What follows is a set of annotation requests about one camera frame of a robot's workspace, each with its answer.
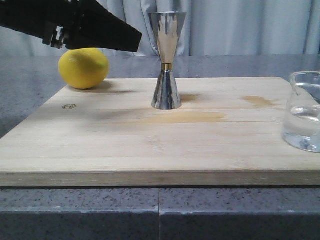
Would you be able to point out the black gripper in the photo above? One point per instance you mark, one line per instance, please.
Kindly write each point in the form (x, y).
(85, 23)

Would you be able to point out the steel double jigger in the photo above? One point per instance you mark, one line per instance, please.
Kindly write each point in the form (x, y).
(167, 28)

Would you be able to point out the glass beaker with liquid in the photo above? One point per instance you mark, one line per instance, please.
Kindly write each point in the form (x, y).
(301, 124)

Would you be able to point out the yellow lemon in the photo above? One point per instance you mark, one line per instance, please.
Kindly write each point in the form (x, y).
(83, 68)

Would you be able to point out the grey curtain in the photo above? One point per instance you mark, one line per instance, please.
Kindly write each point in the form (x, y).
(229, 27)

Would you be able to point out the wooden cutting board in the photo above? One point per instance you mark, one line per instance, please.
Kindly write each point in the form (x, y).
(226, 133)

